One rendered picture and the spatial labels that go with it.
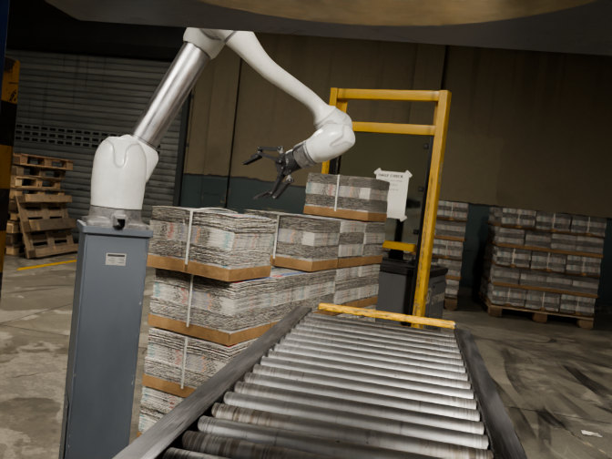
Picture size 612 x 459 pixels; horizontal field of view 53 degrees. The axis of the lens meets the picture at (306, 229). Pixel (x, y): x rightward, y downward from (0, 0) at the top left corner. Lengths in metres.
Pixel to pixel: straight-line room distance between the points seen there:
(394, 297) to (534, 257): 3.92
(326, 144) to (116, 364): 0.97
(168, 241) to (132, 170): 0.43
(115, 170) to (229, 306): 0.63
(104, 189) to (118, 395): 0.63
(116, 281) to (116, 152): 0.39
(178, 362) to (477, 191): 7.27
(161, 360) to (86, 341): 0.51
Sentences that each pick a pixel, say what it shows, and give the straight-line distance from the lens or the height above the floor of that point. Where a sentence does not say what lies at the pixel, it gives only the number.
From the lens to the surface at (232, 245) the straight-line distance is 2.13.
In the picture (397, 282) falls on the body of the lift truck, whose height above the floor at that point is 0.69.
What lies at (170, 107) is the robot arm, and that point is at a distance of 2.18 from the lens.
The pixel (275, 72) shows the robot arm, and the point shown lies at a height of 1.55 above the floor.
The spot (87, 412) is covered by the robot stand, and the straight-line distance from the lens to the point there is 2.05.
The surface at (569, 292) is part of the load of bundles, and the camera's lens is 7.75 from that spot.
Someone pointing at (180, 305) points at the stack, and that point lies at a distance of 2.33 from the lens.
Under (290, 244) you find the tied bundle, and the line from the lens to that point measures 2.71.
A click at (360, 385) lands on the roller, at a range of 1.26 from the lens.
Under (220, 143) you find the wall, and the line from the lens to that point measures 9.58.
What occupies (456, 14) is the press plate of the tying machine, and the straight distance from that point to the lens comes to 0.44.
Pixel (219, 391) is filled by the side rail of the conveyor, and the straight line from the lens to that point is 1.13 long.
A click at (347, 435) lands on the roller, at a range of 1.02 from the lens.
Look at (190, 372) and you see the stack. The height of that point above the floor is 0.47.
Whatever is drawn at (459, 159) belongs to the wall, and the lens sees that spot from 9.20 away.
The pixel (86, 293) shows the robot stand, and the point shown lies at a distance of 1.95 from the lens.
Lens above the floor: 1.15
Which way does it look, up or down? 3 degrees down
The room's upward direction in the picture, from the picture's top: 6 degrees clockwise
